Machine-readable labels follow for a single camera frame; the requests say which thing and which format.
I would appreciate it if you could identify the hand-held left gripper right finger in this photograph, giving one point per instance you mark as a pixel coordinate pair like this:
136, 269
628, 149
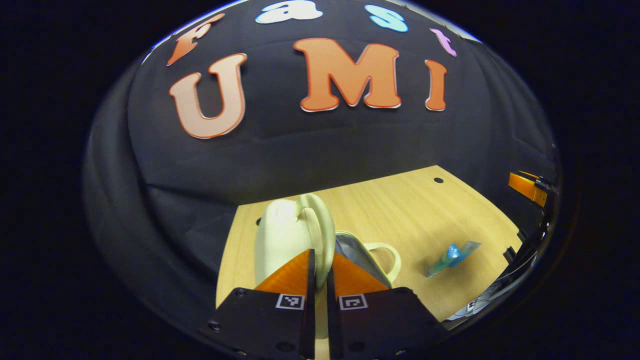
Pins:
332, 310

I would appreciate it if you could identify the blue squeeze tube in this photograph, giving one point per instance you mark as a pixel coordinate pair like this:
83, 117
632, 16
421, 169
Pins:
471, 247

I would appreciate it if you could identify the cream suitcase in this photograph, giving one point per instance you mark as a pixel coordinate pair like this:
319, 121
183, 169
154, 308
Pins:
280, 235

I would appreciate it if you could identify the blue capped clear bottle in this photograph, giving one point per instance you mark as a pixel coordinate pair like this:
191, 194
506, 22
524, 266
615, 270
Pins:
452, 251

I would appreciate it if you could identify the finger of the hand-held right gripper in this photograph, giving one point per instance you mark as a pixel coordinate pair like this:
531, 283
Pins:
525, 185

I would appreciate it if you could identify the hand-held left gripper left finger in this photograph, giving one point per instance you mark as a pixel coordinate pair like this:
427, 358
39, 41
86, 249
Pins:
311, 300

